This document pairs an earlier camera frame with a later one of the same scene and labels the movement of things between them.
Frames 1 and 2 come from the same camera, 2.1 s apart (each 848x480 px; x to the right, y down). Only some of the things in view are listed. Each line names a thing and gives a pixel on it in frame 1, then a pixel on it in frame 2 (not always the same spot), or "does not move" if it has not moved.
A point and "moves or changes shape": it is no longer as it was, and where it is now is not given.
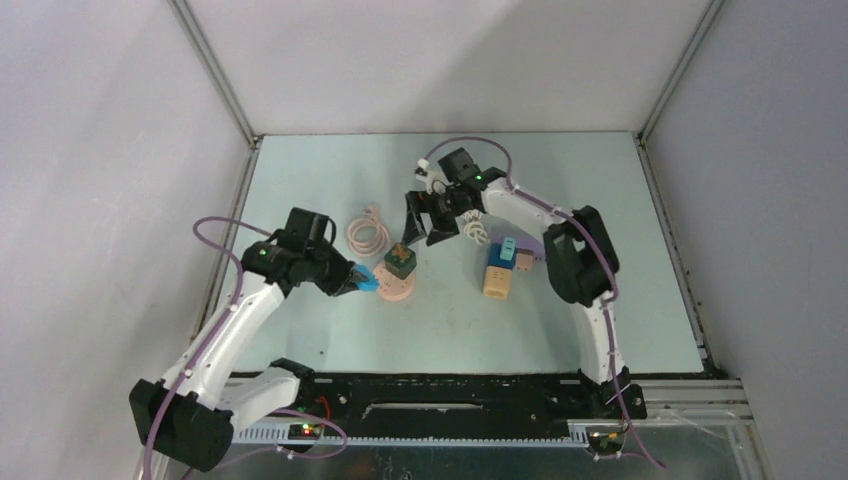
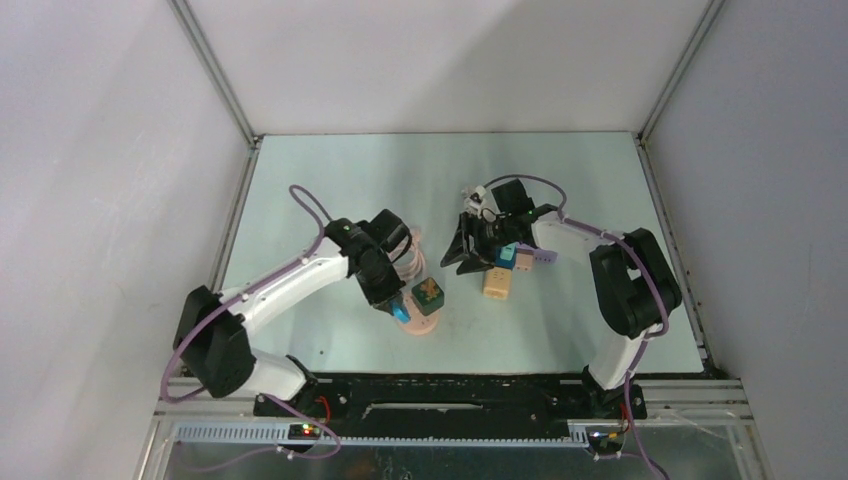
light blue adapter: x=372 y=284 moves or changes shape
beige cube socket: x=497 y=282 does not move
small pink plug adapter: x=524 y=259 does not move
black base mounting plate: x=461 y=398 does not move
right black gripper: x=417 y=203 -> x=470 y=226
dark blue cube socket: x=495 y=260 does not move
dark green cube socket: x=400 y=261 moves or changes shape
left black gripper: x=344 y=269 -> x=381 y=299
